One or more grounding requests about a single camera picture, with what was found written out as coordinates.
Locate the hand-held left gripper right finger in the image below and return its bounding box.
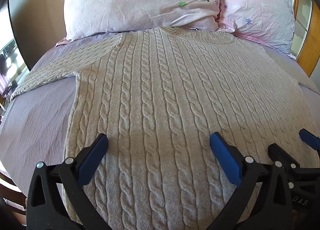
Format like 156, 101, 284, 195
209, 132, 293, 230

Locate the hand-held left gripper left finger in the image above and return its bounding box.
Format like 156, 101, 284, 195
26, 133, 112, 230

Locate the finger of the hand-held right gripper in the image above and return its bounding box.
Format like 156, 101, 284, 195
268, 142, 301, 171
299, 128, 320, 151

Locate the beige cable knit sweater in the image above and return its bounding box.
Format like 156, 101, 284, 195
10, 26, 320, 230

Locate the purple bed sheet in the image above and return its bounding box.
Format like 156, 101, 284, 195
0, 30, 320, 197

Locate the bright window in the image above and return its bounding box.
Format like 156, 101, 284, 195
0, 37, 28, 97

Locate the pink floral pillow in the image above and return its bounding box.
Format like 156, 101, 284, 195
216, 0, 297, 59

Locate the white floral tree print pillow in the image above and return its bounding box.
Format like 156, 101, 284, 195
64, 0, 222, 42

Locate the wooden bed frame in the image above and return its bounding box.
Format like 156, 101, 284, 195
0, 171, 27, 207

